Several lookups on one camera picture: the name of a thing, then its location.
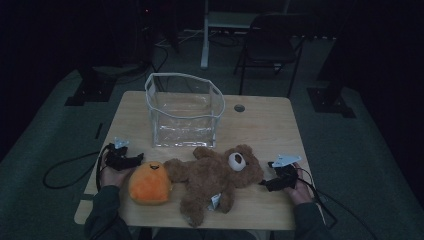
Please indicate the grey table grommet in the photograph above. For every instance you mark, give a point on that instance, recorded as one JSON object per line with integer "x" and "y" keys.
{"x": 239, "y": 108}

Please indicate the person's right hand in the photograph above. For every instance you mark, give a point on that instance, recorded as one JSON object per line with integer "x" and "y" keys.
{"x": 300, "y": 191}

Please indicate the black folding chair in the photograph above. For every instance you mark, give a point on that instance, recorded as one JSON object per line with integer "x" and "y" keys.
{"x": 270, "y": 43}

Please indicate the brown teddy bear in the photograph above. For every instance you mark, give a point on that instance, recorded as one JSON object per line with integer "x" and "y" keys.
{"x": 210, "y": 180}

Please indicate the clear plastic container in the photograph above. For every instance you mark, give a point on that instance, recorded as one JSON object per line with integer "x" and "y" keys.
{"x": 183, "y": 110}

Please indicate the black stand base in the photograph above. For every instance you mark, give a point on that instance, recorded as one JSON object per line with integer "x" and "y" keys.
{"x": 91, "y": 90}
{"x": 328, "y": 100}

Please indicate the white desk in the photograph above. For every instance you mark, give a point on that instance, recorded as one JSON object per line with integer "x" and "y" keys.
{"x": 205, "y": 50}

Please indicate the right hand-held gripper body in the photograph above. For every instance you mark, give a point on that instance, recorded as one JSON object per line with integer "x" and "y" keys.
{"x": 285, "y": 173}

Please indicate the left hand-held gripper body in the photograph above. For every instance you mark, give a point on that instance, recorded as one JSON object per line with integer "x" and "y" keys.
{"x": 117, "y": 160}

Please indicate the orange plush toy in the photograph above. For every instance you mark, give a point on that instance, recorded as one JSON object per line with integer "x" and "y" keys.
{"x": 150, "y": 185}

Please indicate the black strip on floor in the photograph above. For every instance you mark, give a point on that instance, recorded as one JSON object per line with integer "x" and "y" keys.
{"x": 98, "y": 131}

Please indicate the person's left hand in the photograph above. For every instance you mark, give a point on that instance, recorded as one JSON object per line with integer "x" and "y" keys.
{"x": 115, "y": 176}

